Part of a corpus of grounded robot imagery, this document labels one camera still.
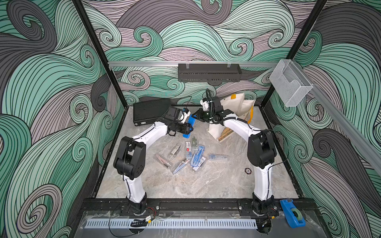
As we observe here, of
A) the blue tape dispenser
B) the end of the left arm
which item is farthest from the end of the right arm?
the blue tape dispenser

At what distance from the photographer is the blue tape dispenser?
2.20 ft

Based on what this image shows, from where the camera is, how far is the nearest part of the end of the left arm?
70 cm

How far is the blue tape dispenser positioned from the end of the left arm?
612mm

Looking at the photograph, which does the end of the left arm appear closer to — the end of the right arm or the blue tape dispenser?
the end of the right arm
